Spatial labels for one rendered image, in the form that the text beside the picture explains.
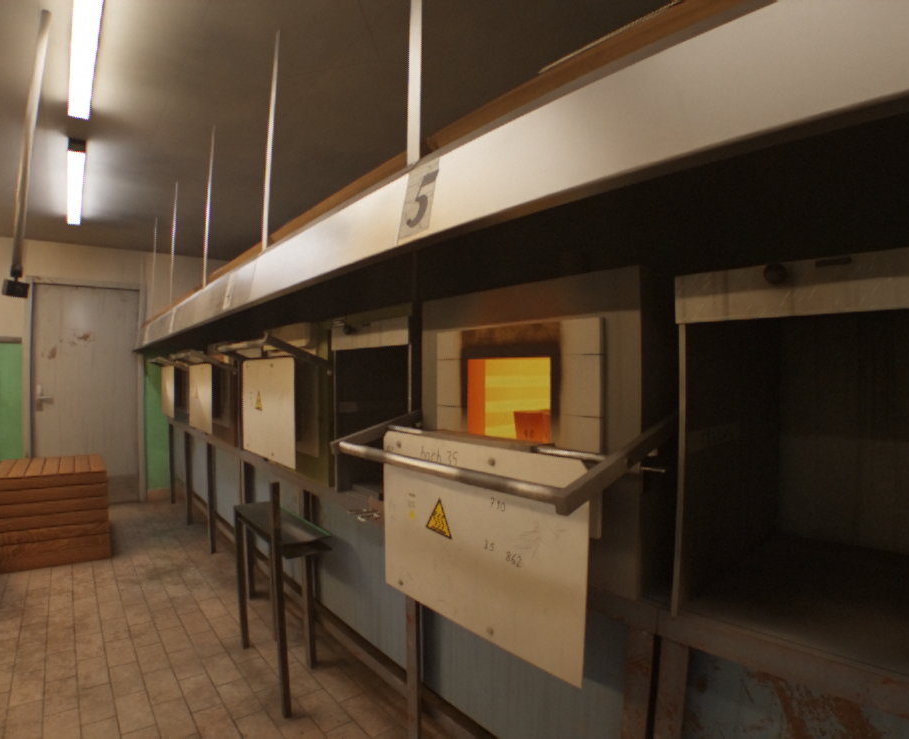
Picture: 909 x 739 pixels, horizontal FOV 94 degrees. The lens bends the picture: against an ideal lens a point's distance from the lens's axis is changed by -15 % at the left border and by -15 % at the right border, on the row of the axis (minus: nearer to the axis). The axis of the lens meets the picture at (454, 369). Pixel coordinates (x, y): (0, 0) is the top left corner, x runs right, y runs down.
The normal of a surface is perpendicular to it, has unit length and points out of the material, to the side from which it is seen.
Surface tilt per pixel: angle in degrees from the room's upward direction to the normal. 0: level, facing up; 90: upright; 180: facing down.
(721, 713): 90
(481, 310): 90
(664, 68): 80
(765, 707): 90
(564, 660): 90
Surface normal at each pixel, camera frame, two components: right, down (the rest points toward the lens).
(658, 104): -0.75, -0.18
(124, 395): 0.65, 0.00
